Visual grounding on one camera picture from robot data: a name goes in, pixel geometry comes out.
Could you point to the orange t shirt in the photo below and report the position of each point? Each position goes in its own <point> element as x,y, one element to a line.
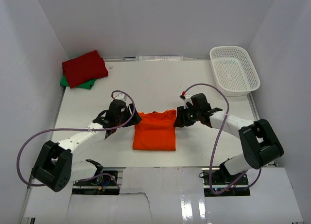
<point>155,132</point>

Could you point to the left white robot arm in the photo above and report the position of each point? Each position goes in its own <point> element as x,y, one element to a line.
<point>55,165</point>

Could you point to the white perforated plastic basket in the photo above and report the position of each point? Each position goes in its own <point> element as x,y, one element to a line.
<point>233,71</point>

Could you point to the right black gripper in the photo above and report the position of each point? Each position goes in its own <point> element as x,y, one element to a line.
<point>181,120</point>

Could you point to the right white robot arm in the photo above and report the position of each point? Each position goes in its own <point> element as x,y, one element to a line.
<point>259,142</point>

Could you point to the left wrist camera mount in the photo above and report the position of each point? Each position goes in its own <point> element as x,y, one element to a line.
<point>119,96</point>

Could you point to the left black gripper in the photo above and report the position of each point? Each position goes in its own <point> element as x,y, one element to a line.
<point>136,119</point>

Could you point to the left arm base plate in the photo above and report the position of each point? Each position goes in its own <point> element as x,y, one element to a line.
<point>103,185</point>

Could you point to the paper strip at back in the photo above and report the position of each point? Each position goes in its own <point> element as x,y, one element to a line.
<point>158,58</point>

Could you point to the red folded t shirt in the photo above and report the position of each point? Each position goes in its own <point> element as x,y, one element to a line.
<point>84,68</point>

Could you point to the white paper sheet front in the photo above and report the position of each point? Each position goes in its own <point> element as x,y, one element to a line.
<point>169,196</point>

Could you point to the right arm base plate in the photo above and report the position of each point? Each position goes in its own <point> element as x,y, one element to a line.
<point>240,188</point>

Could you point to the green folded t shirt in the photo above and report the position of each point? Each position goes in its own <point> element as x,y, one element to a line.
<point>86,85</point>

